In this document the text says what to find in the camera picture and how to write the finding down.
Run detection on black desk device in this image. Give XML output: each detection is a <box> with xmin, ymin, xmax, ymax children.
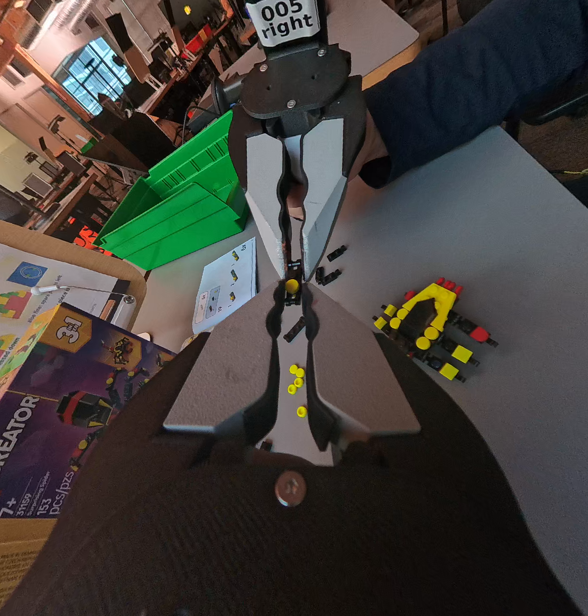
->
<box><xmin>209</xmin><ymin>79</ymin><xmax>243</xmax><ymax>117</ymax></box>

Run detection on lego instruction booklet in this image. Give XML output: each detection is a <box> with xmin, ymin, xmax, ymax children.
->
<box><xmin>192</xmin><ymin>237</ymin><xmax>259</xmax><ymax>335</ymax></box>

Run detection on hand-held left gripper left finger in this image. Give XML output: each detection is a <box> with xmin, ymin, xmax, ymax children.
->
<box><xmin>162</xmin><ymin>280</ymin><xmax>281</xmax><ymax>452</ymax></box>

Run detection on purple lego set box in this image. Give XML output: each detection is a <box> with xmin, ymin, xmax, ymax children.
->
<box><xmin>0</xmin><ymin>302</ymin><xmax>177</xmax><ymax>616</ymax></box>

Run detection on person's right hand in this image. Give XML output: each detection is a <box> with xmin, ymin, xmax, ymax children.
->
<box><xmin>347</xmin><ymin>110</ymin><xmax>392</xmax><ymax>188</ymax></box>

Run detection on yellow black lego spider model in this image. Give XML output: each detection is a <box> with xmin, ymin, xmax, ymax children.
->
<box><xmin>373</xmin><ymin>277</ymin><xmax>500</xmax><ymax>384</ymax></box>

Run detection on wooden clipboard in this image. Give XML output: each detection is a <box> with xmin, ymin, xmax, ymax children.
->
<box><xmin>0</xmin><ymin>216</ymin><xmax>147</xmax><ymax>338</ymax></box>

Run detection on large window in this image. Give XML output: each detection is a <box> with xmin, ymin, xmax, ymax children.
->
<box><xmin>53</xmin><ymin>37</ymin><xmax>132</xmax><ymax>115</ymax></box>

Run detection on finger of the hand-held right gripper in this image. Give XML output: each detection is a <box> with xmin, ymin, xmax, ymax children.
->
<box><xmin>294</xmin><ymin>118</ymin><xmax>348</xmax><ymax>283</ymax></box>
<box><xmin>246</xmin><ymin>136</ymin><xmax>295</xmax><ymax>281</ymax></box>

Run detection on person's right forearm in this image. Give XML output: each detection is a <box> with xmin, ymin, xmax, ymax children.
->
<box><xmin>361</xmin><ymin>0</ymin><xmax>588</xmax><ymax>189</ymax></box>

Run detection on black yellow lego leg assembly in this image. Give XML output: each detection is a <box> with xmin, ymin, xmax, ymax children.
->
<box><xmin>283</xmin><ymin>260</ymin><xmax>304</xmax><ymax>308</ymax></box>

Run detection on green plastic bin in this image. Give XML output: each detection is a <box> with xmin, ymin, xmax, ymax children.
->
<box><xmin>144</xmin><ymin>110</ymin><xmax>242</xmax><ymax>205</ymax></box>
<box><xmin>92</xmin><ymin>182</ymin><xmax>249</xmax><ymax>271</ymax></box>

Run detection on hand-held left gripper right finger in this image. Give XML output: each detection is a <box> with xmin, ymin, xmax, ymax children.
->
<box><xmin>299</xmin><ymin>281</ymin><xmax>422</xmax><ymax>452</ymax></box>

